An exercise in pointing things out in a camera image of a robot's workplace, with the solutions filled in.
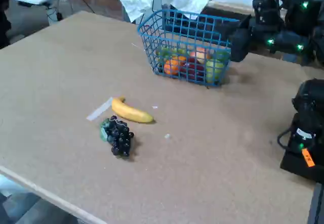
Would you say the dark metal frame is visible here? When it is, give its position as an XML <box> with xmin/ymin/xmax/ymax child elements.
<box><xmin>307</xmin><ymin>182</ymin><xmax>324</xmax><ymax>224</ymax></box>

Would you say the long white tape strip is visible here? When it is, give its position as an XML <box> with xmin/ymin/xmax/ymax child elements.
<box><xmin>86</xmin><ymin>97</ymin><xmax>113</xmax><ymax>121</ymax></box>

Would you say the orange label tag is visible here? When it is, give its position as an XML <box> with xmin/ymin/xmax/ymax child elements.
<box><xmin>301</xmin><ymin>148</ymin><xmax>316</xmax><ymax>168</ymax></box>

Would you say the red toy pomegranate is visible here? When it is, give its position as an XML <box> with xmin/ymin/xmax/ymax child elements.
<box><xmin>180</xmin><ymin>57</ymin><xmax>206</xmax><ymax>81</ymax></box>

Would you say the small green toy fruit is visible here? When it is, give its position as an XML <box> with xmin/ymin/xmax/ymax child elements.
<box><xmin>156</xmin><ymin>46</ymin><xmax>175</xmax><ymax>63</ymax></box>
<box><xmin>214</xmin><ymin>50</ymin><xmax>230</xmax><ymax>62</ymax></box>

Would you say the red orange toy peach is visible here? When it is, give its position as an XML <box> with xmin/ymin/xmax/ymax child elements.
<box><xmin>189</xmin><ymin>47</ymin><xmax>212</xmax><ymax>64</ymax></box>

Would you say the yellow toy banana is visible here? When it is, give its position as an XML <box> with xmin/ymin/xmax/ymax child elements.
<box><xmin>111</xmin><ymin>96</ymin><xmax>154</xmax><ymax>124</ymax></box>

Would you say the black bulky object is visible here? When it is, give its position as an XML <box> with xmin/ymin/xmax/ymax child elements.
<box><xmin>0</xmin><ymin>0</ymin><xmax>12</xmax><ymax>50</ymax></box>

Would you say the wooden workbench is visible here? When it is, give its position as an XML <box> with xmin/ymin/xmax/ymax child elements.
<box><xmin>206</xmin><ymin>1</ymin><xmax>254</xmax><ymax>17</ymax></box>

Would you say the large green toy apple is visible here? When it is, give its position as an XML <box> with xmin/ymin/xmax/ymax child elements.
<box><xmin>205</xmin><ymin>59</ymin><xmax>226</xmax><ymax>83</ymax></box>

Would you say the toy orange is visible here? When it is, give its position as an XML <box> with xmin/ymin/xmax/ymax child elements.
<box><xmin>164</xmin><ymin>56</ymin><xmax>188</xmax><ymax>76</ymax></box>

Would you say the blue wire basket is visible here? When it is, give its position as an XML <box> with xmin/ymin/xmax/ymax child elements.
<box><xmin>137</xmin><ymin>9</ymin><xmax>241</xmax><ymax>87</ymax></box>

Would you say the black base cable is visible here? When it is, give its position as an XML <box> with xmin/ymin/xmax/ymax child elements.
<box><xmin>277</xmin><ymin>126</ymin><xmax>296</xmax><ymax>150</ymax></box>

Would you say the black toy grapes bunch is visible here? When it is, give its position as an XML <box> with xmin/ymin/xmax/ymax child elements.
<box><xmin>100</xmin><ymin>115</ymin><xmax>135</xmax><ymax>158</ymax></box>

